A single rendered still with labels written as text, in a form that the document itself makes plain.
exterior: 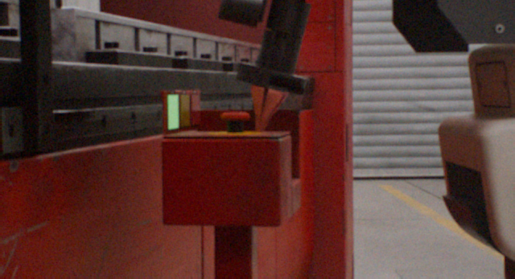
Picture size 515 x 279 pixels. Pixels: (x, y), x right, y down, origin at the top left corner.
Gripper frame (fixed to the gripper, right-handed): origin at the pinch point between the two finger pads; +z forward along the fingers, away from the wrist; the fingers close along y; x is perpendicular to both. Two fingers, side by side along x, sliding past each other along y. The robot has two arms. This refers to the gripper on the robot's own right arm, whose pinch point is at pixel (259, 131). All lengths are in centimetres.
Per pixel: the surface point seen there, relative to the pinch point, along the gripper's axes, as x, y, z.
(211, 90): -45.0, 17.9, -1.2
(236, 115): 11.6, 1.8, -2.3
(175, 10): -182, 65, -16
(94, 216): 15.8, 16.3, 15.2
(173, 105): 11.4, 10.6, -1.4
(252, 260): 7.2, -4.5, 17.0
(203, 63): -64, 25, -5
